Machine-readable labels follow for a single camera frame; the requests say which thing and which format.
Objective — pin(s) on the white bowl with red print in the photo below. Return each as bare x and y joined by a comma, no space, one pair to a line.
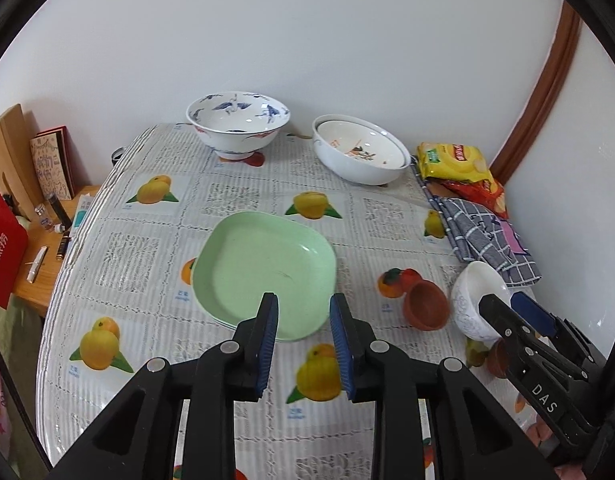
357,142

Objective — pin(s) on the grey checked cloth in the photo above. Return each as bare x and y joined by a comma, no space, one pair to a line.
482,240

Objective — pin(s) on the fruit print tablecloth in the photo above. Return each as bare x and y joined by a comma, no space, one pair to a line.
152,280

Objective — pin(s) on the brown wooden door frame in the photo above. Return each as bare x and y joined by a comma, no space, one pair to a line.
547,85

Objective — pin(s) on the wooden board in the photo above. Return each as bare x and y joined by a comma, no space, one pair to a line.
12,135

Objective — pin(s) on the white pen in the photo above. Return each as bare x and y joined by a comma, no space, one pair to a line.
37,264

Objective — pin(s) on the pink paper note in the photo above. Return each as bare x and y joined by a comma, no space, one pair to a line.
517,242

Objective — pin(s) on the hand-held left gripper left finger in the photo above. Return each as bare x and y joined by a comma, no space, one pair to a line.
267,345

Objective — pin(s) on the green plastic plate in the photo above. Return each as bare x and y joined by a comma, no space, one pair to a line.
257,260

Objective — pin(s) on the black cosmetic tube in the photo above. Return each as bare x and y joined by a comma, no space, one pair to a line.
60,210

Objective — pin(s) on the patterned brown book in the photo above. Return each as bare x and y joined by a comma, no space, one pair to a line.
50,165

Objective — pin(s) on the red chip bag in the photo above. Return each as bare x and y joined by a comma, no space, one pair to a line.
487,192

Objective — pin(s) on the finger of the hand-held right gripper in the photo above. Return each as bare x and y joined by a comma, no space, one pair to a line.
502,317
532,312

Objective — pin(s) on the small glass bottle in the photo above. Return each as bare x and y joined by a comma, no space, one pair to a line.
45,217

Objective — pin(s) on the blue patterned footed bowl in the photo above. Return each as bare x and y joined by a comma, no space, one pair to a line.
237,135

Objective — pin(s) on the small brown clay bowl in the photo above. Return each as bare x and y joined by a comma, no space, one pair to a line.
497,362
426,305

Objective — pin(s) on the plain white ceramic bowl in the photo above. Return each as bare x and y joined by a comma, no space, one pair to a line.
475,285

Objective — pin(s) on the wooden side desk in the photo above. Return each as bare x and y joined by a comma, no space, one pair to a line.
45,280

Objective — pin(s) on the yellow chip bag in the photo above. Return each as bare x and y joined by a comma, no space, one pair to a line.
452,162

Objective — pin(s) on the large white ceramic bowl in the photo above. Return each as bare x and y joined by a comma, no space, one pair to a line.
357,171

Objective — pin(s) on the red paper bag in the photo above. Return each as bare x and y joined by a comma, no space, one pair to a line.
2,240

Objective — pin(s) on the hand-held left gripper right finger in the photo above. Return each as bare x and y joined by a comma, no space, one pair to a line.
342,345

